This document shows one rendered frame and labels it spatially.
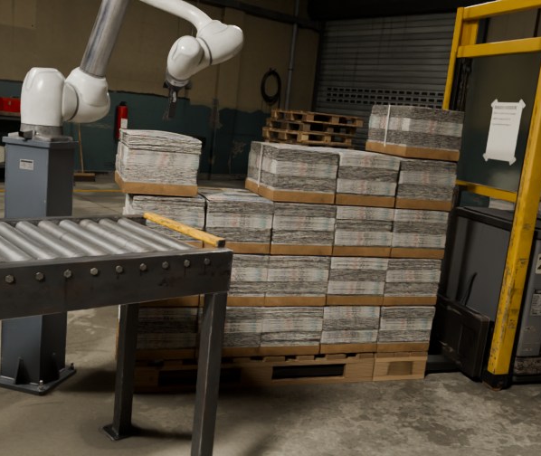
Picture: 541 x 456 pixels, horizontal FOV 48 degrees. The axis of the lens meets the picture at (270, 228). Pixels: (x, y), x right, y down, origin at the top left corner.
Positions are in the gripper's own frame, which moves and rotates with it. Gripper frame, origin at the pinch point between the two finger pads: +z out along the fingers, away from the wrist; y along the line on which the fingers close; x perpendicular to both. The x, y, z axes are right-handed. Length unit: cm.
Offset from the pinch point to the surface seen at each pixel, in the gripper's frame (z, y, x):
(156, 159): 6.1, 21.9, -3.3
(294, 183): 9, 26, 55
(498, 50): -5, -44, 160
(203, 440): -30, 123, 4
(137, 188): 10.6, 32.5, -9.6
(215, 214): 17.1, 39.6, 22.7
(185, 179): 9.4, 28.0, 8.5
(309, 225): 18, 42, 65
